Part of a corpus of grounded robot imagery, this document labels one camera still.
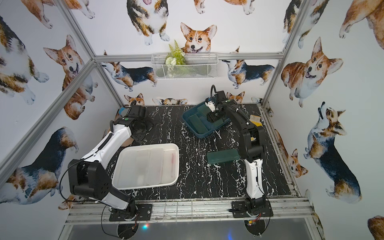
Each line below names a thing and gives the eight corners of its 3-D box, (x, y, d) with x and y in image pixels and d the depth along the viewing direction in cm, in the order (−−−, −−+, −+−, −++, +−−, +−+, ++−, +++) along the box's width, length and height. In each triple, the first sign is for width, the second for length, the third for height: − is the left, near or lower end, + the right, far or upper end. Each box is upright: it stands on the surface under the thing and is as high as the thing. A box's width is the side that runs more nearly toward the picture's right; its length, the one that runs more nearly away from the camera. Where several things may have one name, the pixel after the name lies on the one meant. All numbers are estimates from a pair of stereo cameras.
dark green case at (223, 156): (208, 164, 92) (208, 162, 90) (206, 154, 96) (206, 152, 95) (240, 159, 94) (240, 157, 92) (236, 149, 98) (237, 147, 97)
